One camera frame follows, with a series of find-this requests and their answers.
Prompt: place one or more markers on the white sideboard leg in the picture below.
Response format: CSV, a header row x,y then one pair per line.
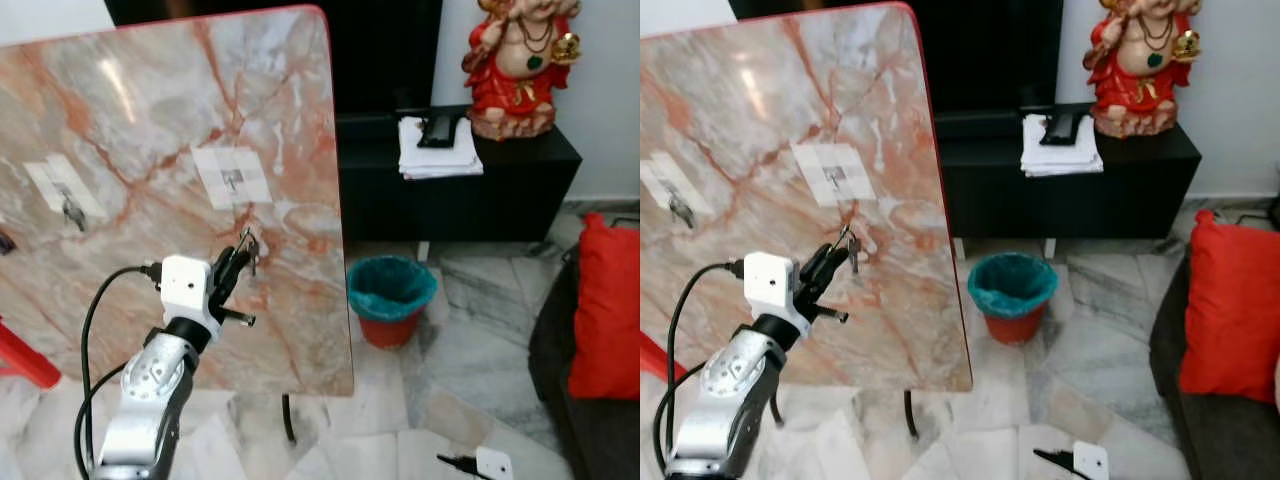
x,y
1049,249
424,251

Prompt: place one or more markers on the dark sofa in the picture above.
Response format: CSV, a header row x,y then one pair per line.
x,y
1215,435
560,420

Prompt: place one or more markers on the black flat device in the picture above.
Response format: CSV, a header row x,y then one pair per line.
x,y
1063,127
440,130

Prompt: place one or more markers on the red cushion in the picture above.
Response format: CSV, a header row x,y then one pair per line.
x,y
1235,310
608,310

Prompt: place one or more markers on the black table leg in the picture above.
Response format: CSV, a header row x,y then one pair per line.
x,y
288,418
910,415

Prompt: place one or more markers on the metal keys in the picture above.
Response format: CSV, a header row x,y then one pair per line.
x,y
252,250
856,248

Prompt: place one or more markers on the red laughing Buddha statue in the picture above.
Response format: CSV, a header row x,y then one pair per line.
x,y
1140,78
515,80

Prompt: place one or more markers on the teal bin liner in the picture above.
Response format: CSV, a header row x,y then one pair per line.
x,y
1012,282
390,285

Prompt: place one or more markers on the black low sideboard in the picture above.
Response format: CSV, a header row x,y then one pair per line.
x,y
1080,205
450,210

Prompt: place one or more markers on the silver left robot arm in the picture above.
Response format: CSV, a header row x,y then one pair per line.
x,y
725,400
150,400

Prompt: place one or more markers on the white folded cloth stack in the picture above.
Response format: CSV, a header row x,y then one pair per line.
x,y
440,162
1062,160

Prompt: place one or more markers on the clear adhesive wall hook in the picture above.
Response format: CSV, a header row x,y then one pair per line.
x,y
834,174
65,192
233,178
675,190

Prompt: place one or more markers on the red waste bin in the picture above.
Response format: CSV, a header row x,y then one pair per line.
x,y
390,330
1012,327

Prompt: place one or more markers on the red plastic stool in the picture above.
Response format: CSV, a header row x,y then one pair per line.
x,y
655,356
20,352

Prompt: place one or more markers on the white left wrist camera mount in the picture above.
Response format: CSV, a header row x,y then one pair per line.
x,y
185,295
770,290

